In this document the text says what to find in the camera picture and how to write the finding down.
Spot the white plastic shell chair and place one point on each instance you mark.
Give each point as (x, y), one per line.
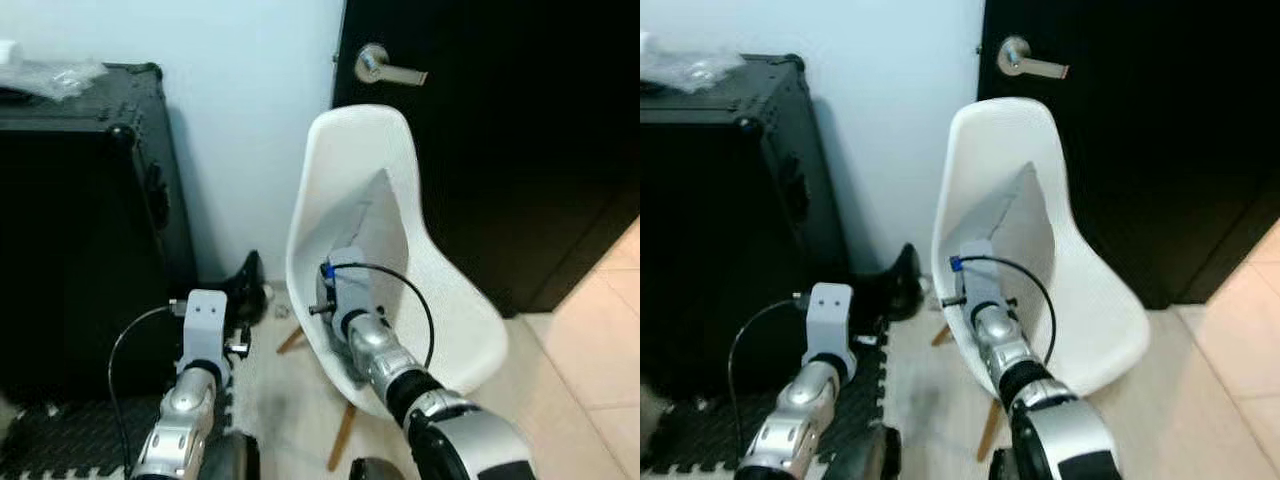
(1095, 290)
(450, 300)

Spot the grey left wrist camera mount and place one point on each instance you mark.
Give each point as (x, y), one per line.
(830, 320)
(207, 325)

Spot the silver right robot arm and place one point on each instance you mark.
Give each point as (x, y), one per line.
(440, 415)
(1050, 410)

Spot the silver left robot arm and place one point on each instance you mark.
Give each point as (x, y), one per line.
(185, 420)
(800, 425)

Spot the black door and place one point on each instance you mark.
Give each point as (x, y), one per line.
(1170, 150)
(520, 160)

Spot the black shoe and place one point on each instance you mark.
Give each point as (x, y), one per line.
(240, 290)
(895, 285)

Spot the crumpled clear plastic wrap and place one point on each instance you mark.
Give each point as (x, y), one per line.
(50, 75)
(690, 65)

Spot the large black flight case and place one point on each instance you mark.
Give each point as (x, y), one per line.
(730, 230)
(80, 240)

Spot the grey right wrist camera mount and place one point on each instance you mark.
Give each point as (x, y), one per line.
(350, 285)
(978, 278)

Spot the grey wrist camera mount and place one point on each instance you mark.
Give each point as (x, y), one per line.
(978, 278)
(350, 285)
(830, 320)
(207, 325)

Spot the black foam floor mat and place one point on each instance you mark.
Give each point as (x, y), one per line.
(700, 440)
(60, 440)

